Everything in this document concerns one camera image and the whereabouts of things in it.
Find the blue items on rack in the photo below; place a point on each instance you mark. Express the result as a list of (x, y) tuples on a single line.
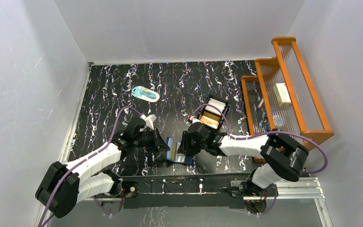
[(278, 120)]

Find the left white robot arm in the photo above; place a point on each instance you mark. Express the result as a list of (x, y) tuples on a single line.
[(65, 185)]

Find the aluminium frame rail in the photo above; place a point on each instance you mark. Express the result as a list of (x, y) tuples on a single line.
[(298, 204)]

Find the gold cards in box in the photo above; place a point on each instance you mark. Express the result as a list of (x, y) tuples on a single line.
[(210, 118)]

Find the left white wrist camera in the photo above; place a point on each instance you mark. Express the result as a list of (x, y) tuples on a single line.
[(149, 120)]

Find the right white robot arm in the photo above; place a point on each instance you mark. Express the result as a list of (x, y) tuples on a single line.
[(284, 156)]

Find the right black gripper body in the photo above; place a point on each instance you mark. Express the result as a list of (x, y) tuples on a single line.
[(194, 147)]

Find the white cards stack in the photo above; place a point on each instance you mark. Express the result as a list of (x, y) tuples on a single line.
[(215, 106)]

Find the gold credit card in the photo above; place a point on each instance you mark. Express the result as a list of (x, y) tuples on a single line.
[(172, 152)]

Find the blue leather card holder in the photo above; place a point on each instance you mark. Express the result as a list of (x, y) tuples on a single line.
[(182, 159)]

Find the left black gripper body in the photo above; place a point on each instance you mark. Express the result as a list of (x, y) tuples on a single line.
[(156, 140)]

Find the teal oval blister pack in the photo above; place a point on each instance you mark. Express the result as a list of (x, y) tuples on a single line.
[(145, 94)]

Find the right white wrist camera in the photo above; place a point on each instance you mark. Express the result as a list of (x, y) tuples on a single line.
[(192, 119)]

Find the black card box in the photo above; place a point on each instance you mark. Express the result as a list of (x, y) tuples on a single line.
[(221, 113)]

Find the white box on rack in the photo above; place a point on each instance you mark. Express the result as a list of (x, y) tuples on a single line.
[(282, 94)]

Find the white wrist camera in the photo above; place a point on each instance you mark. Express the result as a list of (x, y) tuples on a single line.
[(149, 120), (192, 119)]

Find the orange wooden tiered rack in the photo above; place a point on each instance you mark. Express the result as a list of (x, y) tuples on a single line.
[(306, 116)]

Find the small stick on rack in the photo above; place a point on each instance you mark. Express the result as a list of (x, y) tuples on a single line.
[(260, 103)]

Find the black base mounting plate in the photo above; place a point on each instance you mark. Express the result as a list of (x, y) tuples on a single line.
[(205, 190)]

